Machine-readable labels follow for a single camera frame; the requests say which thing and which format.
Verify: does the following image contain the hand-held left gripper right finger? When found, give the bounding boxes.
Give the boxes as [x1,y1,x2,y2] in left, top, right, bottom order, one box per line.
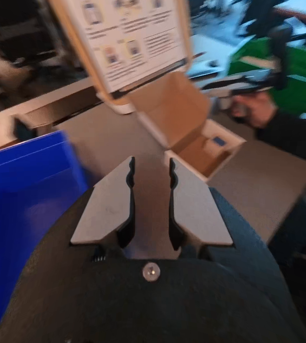
[169,158,234,251]

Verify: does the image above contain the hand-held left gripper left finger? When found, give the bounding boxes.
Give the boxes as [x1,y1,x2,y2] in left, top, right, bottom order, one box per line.
[70,156,136,249]

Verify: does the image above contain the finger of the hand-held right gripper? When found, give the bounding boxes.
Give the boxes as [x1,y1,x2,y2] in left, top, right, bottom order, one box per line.
[200,75,251,91]
[209,87,239,99]

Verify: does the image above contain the green plastic bin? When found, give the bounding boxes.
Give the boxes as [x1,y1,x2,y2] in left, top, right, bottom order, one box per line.
[226,36,306,114]

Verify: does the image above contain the white cardboard mailer box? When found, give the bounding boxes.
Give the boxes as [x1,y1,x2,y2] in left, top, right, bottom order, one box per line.
[127,71,247,183]

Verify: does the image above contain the blue plastic bin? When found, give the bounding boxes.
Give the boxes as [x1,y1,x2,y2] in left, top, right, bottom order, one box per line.
[0,130,92,343]

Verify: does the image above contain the person's right forearm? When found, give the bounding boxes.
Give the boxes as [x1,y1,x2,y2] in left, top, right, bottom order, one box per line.
[256,111,306,168]

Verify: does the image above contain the person's right hand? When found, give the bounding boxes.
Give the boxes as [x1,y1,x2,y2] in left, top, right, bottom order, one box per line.
[231,92,277,130]

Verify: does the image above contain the grey metal tray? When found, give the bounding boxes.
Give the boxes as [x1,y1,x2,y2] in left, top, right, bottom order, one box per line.
[188,60,228,79]

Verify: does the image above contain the instruction sheet on stand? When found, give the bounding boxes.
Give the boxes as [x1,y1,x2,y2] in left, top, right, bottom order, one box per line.
[47,0,193,115]

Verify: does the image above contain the printed instruction sheet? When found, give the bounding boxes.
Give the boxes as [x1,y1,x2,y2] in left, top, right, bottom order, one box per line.
[67,0,187,93]

